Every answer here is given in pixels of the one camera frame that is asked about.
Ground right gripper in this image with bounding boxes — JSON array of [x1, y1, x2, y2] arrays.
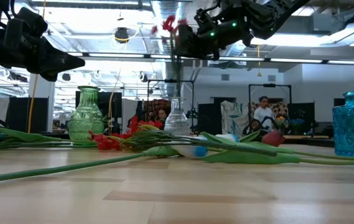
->
[[175, 9, 254, 60]]

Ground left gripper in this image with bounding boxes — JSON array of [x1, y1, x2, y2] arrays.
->
[[4, 6, 86, 83]]

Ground red small-blossom flower bunch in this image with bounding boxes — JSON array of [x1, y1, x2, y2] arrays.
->
[[88, 115, 196, 152], [150, 14, 189, 103]]

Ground white blue-tipped artificial tulip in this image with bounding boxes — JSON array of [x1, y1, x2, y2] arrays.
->
[[176, 143, 354, 166], [214, 133, 240, 143]]

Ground green glass vase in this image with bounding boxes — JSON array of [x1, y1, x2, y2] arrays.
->
[[68, 85, 105, 141]]

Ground clear glass vase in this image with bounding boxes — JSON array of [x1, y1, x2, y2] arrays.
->
[[164, 96, 190, 135]]

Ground black ceiling-hung device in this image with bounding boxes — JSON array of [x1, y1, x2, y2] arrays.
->
[[114, 27, 130, 44]]

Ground black partition panel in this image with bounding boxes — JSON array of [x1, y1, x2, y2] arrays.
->
[[5, 96, 49, 134]]

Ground dark floral cloth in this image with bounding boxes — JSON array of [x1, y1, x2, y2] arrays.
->
[[144, 98, 171, 122]]

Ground person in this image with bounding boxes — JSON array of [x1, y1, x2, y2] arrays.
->
[[155, 108, 169, 129], [253, 95, 277, 131]]

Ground white patterned cloth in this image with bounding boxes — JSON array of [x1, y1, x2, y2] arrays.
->
[[220, 100, 249, 138]]

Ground long linear ceiling light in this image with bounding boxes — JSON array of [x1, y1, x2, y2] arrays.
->
[[67, 52, 354, 65]]

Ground colourful background flower bouquet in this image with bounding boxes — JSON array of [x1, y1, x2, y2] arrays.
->
[[276, 116, 305, 131]]

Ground yellow extension cable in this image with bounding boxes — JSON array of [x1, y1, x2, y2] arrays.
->
[[27, 0, 47, 134]]

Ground orange hanging cable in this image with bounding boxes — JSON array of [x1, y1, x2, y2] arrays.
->
[[107, 67, 122, 134]]

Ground yellow hanging pull cord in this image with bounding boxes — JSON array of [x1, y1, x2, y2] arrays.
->
[[256, 45, 262, 78]]

